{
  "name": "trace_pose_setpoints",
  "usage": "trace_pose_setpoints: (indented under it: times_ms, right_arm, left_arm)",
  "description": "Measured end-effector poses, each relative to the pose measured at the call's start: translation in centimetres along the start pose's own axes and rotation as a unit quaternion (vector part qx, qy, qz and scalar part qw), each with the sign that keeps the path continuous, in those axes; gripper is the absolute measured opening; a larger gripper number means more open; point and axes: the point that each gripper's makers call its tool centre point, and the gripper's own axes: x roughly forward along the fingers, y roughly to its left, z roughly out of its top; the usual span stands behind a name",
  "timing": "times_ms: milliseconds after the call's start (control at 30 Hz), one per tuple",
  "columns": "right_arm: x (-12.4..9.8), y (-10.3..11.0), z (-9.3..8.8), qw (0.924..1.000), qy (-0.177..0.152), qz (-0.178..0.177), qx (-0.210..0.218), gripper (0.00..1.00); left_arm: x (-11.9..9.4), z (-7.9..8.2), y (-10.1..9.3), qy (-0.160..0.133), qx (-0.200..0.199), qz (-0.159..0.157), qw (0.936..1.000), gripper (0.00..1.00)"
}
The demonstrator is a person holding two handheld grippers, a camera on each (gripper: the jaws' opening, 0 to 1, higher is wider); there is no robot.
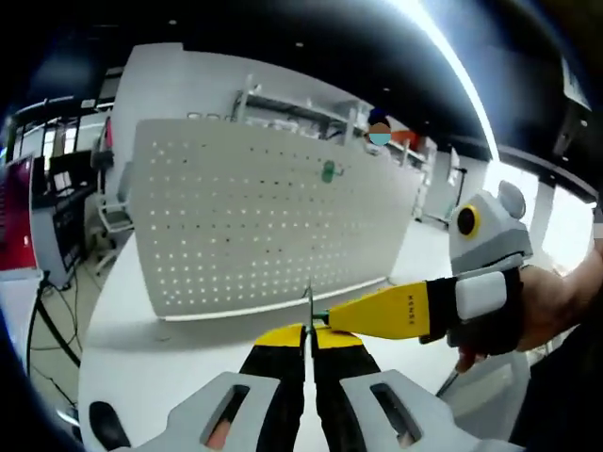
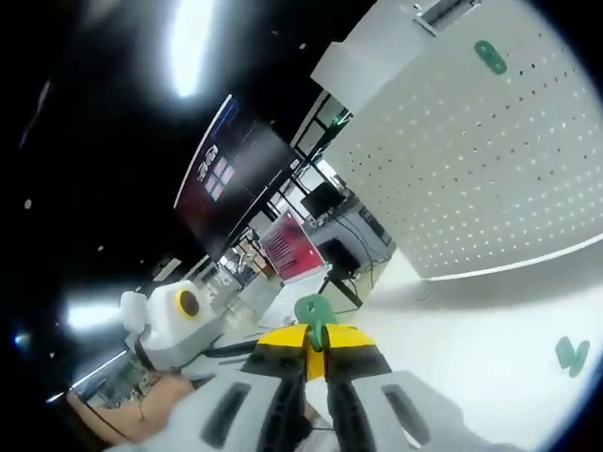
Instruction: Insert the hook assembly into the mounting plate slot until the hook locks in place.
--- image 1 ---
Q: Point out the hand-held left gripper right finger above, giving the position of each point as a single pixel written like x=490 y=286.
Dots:
x=348 y=391

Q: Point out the green hook assembly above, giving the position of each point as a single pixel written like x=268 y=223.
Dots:
x=328 y=172
x=309 y=325

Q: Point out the black equipment cabinet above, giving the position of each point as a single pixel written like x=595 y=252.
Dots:
x=70 y=221

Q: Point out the person's dark clothing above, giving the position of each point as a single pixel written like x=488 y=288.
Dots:
x=565 y=395

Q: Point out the person's right hand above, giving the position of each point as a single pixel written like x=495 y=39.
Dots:
x=546 y=306

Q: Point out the white shelf rail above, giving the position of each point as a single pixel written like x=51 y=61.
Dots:
x=301 y=113

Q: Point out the black round table grommet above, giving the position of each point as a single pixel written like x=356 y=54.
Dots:
x=107 y=424

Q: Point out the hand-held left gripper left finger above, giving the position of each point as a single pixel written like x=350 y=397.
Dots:
x=264 y=391

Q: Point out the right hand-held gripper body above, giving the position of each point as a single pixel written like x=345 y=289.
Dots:
x=490 y=235

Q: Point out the white perforated mounting plate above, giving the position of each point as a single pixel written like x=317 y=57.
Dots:
x=235 y=226

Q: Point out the red display screen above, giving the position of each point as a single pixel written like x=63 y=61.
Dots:
x=16 y=216

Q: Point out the ceiling light strip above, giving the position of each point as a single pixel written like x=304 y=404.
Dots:
x=464 y=80

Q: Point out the white mesh office chair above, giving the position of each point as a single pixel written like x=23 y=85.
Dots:
x=113 y=216

